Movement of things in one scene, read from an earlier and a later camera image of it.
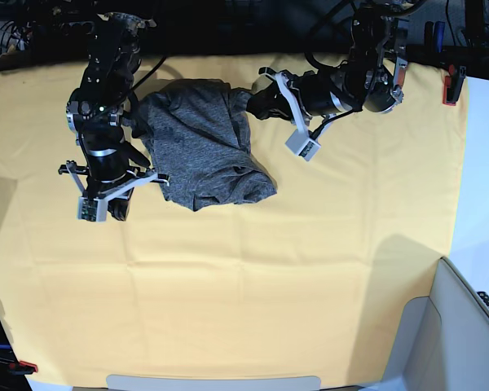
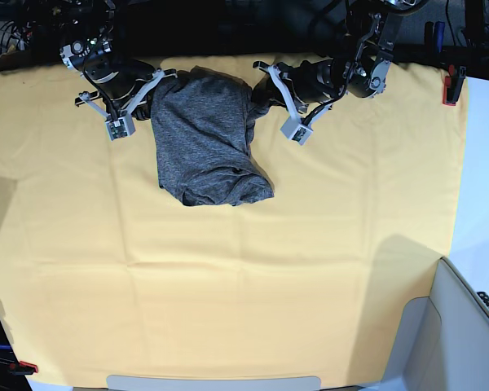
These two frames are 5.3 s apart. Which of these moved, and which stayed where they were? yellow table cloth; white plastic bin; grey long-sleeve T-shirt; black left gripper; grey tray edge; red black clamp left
Moved: grey long-sleeve T-shirt; black left gripper
Stayed: red black clamp left; white plastic bin; grey tray edge; yellow table cloth
